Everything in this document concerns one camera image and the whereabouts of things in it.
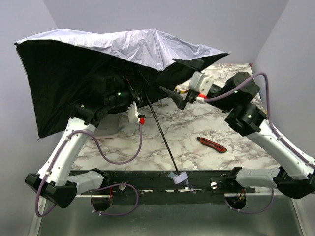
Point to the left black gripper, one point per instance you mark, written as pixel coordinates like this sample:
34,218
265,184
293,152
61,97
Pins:
125,96

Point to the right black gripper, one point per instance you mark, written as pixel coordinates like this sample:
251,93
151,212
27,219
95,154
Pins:
191,95

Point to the pink zippered umbrella case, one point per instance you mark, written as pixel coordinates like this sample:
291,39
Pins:
109,127

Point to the lavender umbrella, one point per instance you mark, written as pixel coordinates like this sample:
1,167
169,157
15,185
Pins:
65,67

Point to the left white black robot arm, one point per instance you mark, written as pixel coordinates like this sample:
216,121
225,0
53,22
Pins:
53,180

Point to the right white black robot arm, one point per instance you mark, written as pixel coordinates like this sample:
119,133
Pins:
295,177

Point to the yellow black pliers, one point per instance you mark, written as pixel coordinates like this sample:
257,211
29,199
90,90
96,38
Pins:
181,89

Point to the red black utility knife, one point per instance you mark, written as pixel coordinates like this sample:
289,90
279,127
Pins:
217,147

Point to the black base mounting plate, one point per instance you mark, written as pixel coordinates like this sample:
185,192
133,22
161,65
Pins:
158,188

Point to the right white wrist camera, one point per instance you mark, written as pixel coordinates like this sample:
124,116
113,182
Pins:
200,85

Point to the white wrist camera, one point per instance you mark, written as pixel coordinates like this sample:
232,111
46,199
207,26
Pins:
200,85
134,116

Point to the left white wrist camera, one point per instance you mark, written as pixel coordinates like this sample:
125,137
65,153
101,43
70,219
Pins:
134,116

